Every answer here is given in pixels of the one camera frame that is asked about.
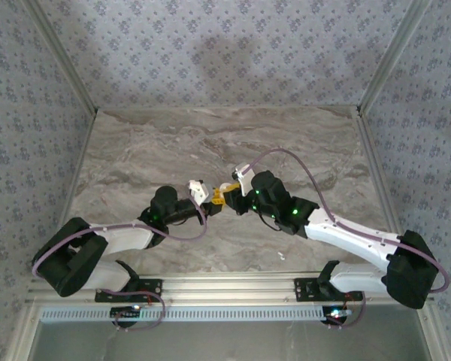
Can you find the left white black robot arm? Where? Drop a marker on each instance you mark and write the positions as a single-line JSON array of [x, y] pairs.
[[124, 237]]

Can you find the aluminium base mounting beam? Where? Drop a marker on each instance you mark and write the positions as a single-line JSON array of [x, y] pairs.
[[225, 287]]

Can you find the aluminium table side rail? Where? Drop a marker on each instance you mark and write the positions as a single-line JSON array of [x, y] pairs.
[[376, 169], [79, 165]]

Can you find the aluminium frame corner post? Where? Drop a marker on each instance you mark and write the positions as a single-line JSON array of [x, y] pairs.
[[64, 56], [392, 56]]

